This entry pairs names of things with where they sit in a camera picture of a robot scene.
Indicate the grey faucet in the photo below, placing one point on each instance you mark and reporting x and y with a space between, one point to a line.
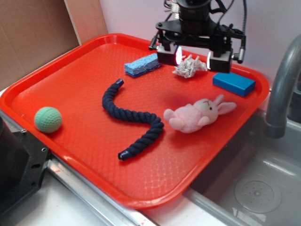
285 98

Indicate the grey sink basin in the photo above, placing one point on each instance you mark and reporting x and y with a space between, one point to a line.
254 180

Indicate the blue rectangular block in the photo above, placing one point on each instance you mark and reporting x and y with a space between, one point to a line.
234 83

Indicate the green dimpled ball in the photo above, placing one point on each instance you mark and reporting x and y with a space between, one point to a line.
48 120

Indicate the red plastic tray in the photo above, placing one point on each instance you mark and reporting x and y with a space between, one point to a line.
89 140

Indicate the light blue sponge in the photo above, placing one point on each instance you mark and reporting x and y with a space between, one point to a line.
142 65

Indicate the white knotted rope toy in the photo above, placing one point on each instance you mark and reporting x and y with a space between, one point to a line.
189 66

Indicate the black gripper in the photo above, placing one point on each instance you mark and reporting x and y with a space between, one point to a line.
194 23

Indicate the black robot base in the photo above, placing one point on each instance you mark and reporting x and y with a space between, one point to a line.
23 160

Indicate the pink plush bunny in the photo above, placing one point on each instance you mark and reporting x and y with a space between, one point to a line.
193 117

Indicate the brown cardboard panel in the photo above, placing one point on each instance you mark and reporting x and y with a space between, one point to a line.
35 32

